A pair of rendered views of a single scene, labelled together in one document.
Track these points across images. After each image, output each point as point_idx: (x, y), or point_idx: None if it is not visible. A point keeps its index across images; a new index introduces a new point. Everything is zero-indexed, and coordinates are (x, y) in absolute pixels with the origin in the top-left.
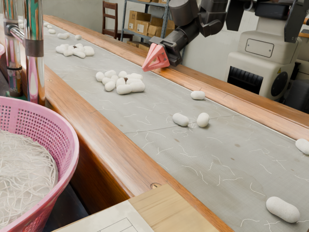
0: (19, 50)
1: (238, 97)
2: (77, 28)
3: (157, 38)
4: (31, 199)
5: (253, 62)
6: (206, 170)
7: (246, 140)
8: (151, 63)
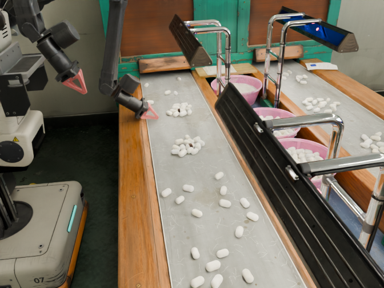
0: None
1: (137, 95)
2: (149, 230)
3: (144, 103)
4: None
5: (37, 121)
6: (183, 86)
7: (160, 90)
8: (142, 124)
